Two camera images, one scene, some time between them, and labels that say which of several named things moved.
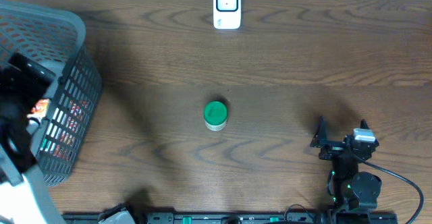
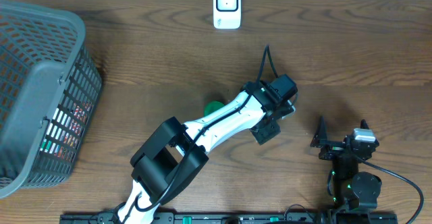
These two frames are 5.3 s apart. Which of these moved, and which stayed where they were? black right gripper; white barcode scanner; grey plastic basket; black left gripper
Moved: black left gripper
Stayed: grey plastic basket; black right gripper; white barcode scanner
